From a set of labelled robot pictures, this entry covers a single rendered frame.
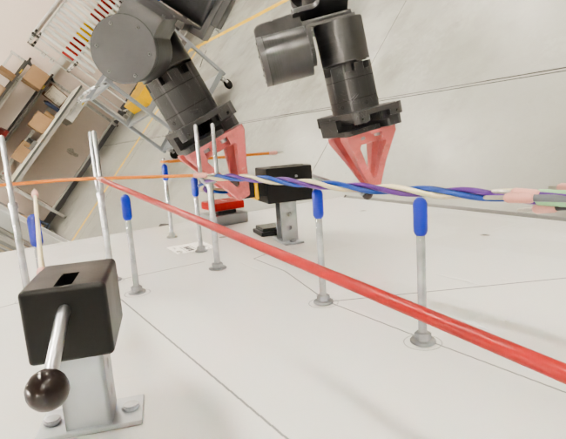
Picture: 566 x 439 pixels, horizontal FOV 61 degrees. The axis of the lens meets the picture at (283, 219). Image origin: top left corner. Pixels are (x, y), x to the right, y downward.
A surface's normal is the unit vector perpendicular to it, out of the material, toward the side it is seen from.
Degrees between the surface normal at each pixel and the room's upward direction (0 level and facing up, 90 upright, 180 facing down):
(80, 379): 76
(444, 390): 51
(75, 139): 90
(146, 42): 70
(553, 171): 0
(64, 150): 90
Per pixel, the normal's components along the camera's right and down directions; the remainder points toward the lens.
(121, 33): -0.03, 0.33
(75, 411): 0.24, 0.15
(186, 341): -0.07, -0.98
